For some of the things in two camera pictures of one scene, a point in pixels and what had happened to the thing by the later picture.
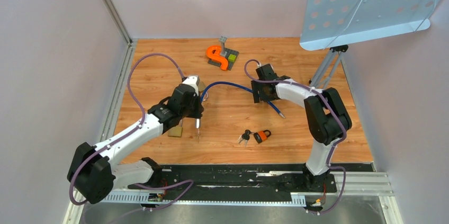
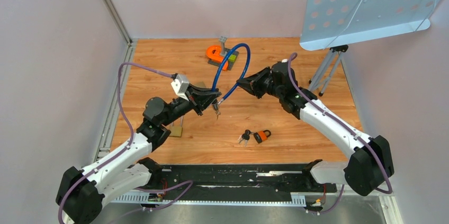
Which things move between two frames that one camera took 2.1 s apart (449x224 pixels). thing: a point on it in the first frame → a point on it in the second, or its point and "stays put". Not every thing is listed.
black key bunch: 245,136 stays put
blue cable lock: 240,85 → 214,79
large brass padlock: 201,86 stays put
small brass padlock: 176,131 stays put
